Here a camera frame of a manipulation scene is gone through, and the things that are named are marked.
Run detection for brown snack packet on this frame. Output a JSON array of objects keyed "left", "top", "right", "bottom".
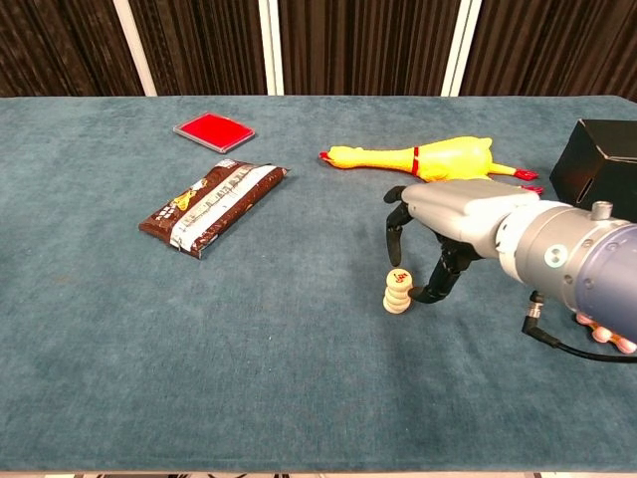
[{"left": 138, "top": 158, "right": 291, "bottom": 260}]

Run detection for orange turtle toy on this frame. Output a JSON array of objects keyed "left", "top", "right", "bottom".
[{"left": 575, "top": 313, "right": 637, "bottom": 356}]

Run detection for red ink pad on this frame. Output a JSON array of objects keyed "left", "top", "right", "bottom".
[{"left": 172, "top": 113, "right": 256, "bottom": 154}]

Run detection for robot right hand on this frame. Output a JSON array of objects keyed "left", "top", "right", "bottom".
[{"left": 383, "top": 178, "right": 541, "bottom": 305}]

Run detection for teal table cloth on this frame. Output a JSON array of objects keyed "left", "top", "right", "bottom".
[{"left": 0, "top": 95, "right": 637, "bottom": 474}]

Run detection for white partition frame post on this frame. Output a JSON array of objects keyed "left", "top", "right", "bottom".
[
  {"left": 440, "top": 0, "right": 484, "bottom": 98},
  {"left": 257, "top": 0, "right": 286, "bottom": 97},
  {"left": 111, "top": 0, "right": 158, "bottom": 98}
]

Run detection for dark brown pleated curtain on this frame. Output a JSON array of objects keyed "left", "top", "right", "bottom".
[
  {"left": 276, "top": 0, "right": 462, "bottom": 97},
  {"left": 0, "top": 0, "right": 145, "bottom": 99},
  {"left": 127, "top": 0, "right": 270, "bottom": 97},
  {"left": 460, "top": 0, "right": 637, "bottom": 104}
]

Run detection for black cardboard box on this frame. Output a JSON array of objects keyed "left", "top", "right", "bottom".
[{"left": 548, "top": 118, "right": 637, "bottom": 223}]

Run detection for yellow rubber chicken toy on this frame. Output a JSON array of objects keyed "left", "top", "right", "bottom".
[{"left": 318, "top": 135, "right": 544, "bottom": 195}]

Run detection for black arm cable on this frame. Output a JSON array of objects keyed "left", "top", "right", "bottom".
[{"left": 521, "top": 291, "right": 637, "bottom": 364}]

